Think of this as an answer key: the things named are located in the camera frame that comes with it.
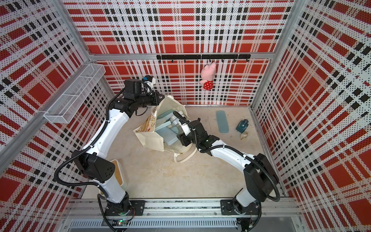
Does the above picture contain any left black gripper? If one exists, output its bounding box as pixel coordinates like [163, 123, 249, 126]
[135, 91, 165, 108]

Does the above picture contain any teal pencil case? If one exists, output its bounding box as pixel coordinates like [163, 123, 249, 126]
[215, 110, 229, 133]

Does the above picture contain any cream floral canvas bag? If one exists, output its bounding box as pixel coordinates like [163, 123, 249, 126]
[133, 95, 197, 163]

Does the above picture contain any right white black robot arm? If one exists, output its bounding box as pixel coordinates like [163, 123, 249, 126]
[173, 111, 281, 215]

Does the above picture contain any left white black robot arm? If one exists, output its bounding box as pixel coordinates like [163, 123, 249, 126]
[54, 75, 165, 214]

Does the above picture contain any light blue box in bag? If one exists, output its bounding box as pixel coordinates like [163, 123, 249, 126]
[155, 110, 179, 146]

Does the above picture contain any teal alarm clock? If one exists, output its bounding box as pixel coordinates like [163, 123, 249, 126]
[236, 119, 249, 133]

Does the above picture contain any pink plush pig toy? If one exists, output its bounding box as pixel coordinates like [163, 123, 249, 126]
[200, 62, 216, 91]

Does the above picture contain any white box wooden lid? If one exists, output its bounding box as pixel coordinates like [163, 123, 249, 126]
[111, 159, 127, 189]

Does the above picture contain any white wire mesh shelf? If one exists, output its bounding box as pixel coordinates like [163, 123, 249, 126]
[44, 63, 105, 124]

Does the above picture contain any black wall hook rail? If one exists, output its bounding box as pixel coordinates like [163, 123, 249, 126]
[156, 54, 251, 61]

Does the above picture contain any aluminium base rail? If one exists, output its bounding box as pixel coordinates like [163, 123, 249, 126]
[62, 198, 303, 232]

